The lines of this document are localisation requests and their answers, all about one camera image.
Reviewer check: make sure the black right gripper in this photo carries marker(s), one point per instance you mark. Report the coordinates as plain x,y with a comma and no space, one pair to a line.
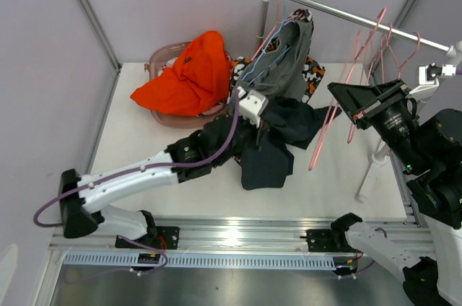
364,102

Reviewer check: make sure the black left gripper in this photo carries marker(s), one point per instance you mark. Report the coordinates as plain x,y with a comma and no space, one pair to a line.
255,131

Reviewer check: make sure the dark navy shorts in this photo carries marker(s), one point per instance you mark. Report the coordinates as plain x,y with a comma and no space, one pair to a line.
287,121

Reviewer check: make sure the orange black camo shorts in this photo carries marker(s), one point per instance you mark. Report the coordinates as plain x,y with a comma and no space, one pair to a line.
310,78

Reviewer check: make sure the grey knit shorts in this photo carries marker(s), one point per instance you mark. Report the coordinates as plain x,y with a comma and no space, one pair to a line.
278,73

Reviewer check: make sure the pink hanger of camo shorts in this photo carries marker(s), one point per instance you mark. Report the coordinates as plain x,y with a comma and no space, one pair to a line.
263,38

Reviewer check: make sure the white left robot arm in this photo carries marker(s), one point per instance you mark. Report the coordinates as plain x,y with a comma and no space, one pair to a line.
87,200

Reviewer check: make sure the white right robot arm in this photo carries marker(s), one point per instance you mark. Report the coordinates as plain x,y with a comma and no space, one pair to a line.
431,154

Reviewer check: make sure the metal clothes rack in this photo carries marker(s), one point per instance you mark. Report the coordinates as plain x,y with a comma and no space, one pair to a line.
379,157

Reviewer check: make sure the pink plastic basin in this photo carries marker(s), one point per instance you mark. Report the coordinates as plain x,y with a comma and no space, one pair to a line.
161,59

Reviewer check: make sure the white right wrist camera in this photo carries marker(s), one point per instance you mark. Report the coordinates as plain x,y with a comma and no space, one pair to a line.
429,78

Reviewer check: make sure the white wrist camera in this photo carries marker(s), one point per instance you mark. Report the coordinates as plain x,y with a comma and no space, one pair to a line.
250,105
429,78

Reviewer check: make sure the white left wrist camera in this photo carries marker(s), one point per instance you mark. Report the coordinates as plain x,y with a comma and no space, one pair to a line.
250,105

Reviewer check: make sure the aluminium mounting rail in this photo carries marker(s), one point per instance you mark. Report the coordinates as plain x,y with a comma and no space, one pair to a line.
239,234

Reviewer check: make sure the white slotted cable duct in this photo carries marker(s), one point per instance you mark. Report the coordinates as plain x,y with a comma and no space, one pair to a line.
195,260

